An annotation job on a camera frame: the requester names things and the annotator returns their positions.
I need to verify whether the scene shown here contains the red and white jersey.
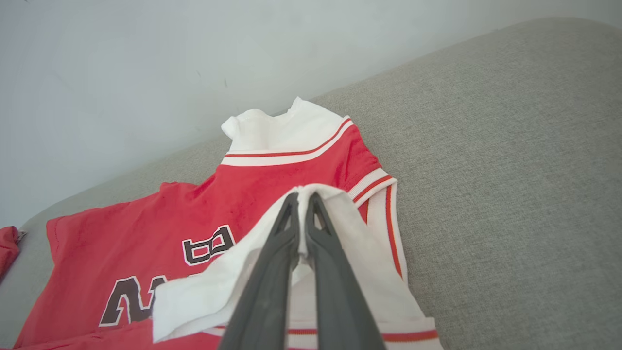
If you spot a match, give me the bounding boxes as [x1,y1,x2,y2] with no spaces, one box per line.
[12,96,444,350]

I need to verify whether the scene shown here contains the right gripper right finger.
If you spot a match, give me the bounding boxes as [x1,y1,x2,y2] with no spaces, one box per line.
[305,192,387,350]

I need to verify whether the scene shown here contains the red shorts with white stripe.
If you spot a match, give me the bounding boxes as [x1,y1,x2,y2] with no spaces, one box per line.
[0,226,22,280]

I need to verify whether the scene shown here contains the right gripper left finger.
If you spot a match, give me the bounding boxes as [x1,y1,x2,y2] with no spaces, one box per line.
[219,192,300,350]

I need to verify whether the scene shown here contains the grey fabric sofa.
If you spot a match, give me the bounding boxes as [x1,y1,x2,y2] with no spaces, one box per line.
[0,17,622,350]

